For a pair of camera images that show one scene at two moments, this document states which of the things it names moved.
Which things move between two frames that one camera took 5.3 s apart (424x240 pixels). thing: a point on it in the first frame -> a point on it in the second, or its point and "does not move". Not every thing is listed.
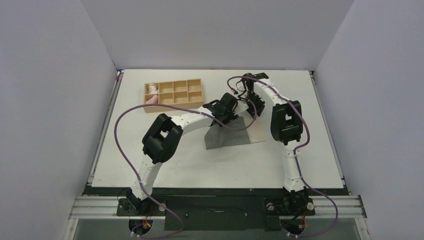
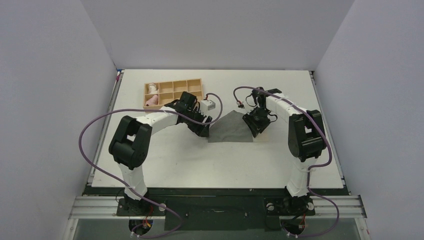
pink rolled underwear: x=154 y=100 does not move
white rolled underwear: x=152 y=89 does not move
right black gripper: x=253 y=108 -> x=257 y=120
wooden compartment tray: x=186 y=93 does not move
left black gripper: x=230 y=117 -> x=202 y=130
